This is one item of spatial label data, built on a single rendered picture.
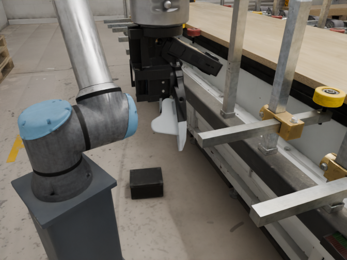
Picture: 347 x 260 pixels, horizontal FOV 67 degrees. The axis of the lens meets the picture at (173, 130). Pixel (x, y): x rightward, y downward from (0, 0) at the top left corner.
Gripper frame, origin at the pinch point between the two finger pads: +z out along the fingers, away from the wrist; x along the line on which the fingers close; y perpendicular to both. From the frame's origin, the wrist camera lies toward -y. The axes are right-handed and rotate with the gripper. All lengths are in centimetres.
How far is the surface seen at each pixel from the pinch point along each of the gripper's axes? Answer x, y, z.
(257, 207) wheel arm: 13.6, -13.0, 11.3
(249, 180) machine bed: -51, -57, 72
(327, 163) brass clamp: 5.6, -36.2, 11.6
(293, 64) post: -15.1, -37.2, -5.7
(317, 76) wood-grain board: -27, -58, 4
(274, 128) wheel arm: -10.9, -32.6, 11.1
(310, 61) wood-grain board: -42, -67, 4
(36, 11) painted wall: -752, 156, 66
